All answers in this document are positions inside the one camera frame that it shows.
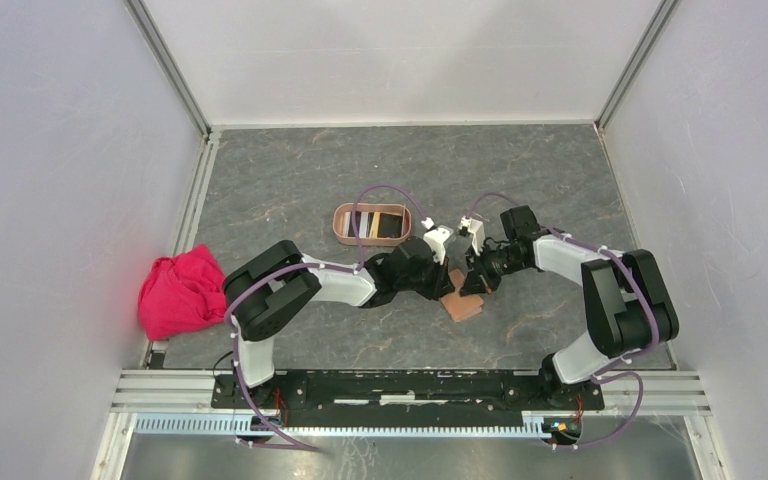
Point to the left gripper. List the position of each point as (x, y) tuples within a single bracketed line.
[(441, 286)]

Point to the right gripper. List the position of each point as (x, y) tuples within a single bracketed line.
[(475, 283)]

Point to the tan leather card holder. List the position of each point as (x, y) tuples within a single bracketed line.
[(460, 307)]

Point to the pink oval tray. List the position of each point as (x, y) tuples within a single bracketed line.
[(373, 240)]

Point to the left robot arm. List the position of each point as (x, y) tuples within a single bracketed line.
[(266, 293)]

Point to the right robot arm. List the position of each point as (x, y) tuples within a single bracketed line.
[(628, 309)]

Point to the silver credit card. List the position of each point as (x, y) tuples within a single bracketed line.
[(365, 220)]

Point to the red crumpled cloth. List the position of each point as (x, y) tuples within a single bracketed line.
[(181, 294)]

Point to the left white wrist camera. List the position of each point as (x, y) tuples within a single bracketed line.
[(437, 237)]

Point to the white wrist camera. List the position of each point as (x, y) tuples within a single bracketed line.
[(473, 229), (437, 237)]

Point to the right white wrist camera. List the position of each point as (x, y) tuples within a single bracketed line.
[(473, 229)]

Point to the white toothed cable duct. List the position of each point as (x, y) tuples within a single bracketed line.
[(248, 425)]

